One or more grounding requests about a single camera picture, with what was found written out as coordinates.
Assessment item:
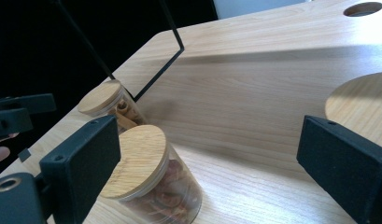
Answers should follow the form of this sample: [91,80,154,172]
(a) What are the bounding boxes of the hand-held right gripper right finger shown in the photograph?
[296,115,382,224]

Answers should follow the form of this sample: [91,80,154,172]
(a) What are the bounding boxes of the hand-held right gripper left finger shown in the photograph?
[38,115,122,224]

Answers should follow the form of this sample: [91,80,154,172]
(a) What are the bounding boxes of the round wooden lid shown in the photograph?
[99,124,204,224]

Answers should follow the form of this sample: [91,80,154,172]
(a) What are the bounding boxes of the black shelf with metal legs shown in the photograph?
[50,0,186,103]

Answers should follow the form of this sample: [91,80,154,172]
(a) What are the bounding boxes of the grey tape mark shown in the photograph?
[17,147,32,163]

